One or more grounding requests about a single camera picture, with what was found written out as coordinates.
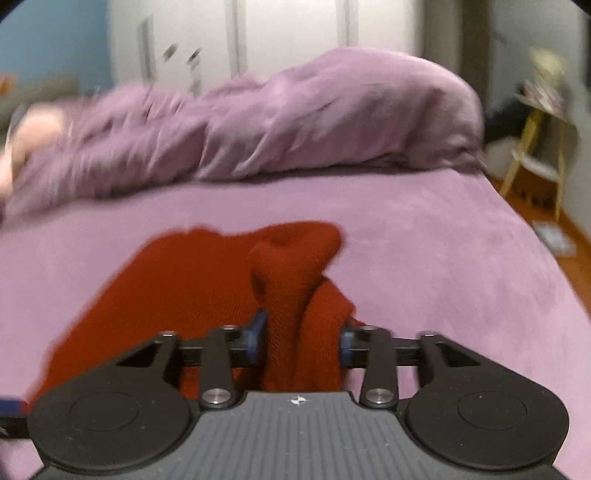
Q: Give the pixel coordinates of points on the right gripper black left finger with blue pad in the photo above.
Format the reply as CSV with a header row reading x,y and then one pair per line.
x,y
221,351

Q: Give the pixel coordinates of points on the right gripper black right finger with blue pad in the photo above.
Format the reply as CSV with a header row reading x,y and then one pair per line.
x,y
378,352

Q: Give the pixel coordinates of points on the red knitted sweater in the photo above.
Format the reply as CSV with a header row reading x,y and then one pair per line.
x,y
192,282

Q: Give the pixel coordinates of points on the purple bed sheet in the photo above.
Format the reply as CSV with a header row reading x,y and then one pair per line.
x,y
436,251

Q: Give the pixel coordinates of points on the white bathroom scale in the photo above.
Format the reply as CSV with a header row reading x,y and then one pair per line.
x,y
555,239

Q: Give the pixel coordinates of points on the black device at left edge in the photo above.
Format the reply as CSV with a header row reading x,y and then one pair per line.
x,y
13,419

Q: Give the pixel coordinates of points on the purple crumpled duvet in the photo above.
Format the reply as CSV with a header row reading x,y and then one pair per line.
x,y
349,106

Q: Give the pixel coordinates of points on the yellow wooden side table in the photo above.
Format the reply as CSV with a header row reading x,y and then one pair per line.
x,y
541,149

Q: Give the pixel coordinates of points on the pink plush pig toy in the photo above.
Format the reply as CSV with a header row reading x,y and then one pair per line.
x,y
31,127

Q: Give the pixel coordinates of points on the grey upholstered headboard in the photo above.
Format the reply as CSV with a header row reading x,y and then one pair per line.
x,y
48,89

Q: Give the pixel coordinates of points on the white wardrobe with dark handles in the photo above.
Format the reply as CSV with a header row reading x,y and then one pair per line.
x,y
197,45

